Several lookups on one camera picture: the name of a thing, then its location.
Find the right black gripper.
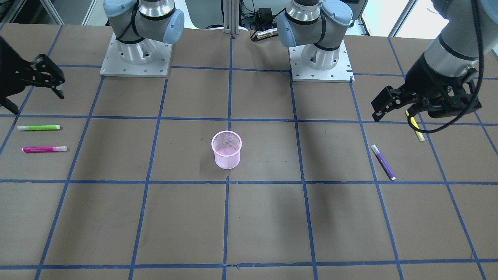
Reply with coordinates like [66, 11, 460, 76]
[0, 37, 65, 115]

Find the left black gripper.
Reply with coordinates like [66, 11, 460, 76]
[371, 54, 478, 123]

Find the purple highlighter pen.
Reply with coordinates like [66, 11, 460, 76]
[370, 145, 396, 181]

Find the pink highlighter pen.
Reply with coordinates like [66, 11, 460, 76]
[21, 146, 68, 154]

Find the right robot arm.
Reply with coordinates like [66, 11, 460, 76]
[0, 0, 185, 115]

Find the pink mesh cup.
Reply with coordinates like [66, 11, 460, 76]
[210, 130, 242, 170]

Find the green highlighter pen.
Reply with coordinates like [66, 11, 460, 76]
[17, 124, 61, 131]

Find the yellow highlighter pen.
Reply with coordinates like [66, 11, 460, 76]
[405, 110, 425, 142]

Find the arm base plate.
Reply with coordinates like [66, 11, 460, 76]
[100, 34, 173, 78]
[288, 41, 355, 83]

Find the aluminium frame post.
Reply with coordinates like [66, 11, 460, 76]
[222, 0, 240, 38]

